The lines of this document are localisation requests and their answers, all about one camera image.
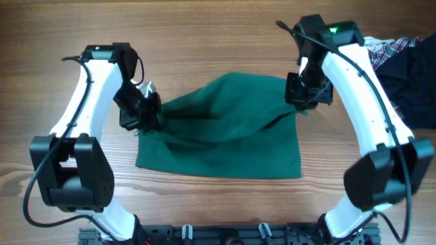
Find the green cloth garment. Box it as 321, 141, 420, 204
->
135, 72, 302, 179

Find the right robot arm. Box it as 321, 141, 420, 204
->
285, 14, 435, 244

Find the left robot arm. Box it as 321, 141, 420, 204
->
26, 43, 161, 244

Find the plaid red blue garment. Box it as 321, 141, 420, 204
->
370, 37, 426, 125

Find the white cloth piece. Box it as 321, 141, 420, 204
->
364, 36, 395, 53

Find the dark navy garment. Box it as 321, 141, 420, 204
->
369, 34, 435, 129

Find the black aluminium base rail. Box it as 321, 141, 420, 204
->
77, 223, 382, 245

